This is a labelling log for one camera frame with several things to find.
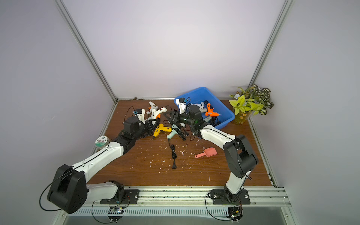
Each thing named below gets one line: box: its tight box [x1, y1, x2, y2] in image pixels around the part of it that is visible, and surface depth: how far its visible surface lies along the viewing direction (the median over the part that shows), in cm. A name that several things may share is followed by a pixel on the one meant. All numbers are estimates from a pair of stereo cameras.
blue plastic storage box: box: [174, 86, 236, 130], surface depth 108 cm
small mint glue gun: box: [166, 123, 179, 140], surface depth 99 cm
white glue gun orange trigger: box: [151, 106, 168, 120], surface depth 83 cm
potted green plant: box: [229, 84, 274, 126], surface depth 89 cm
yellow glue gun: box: [151, 123, 173, 140], surface depth 99 cm
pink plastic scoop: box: [194, 147, 218, 159], surface depth 90 cm
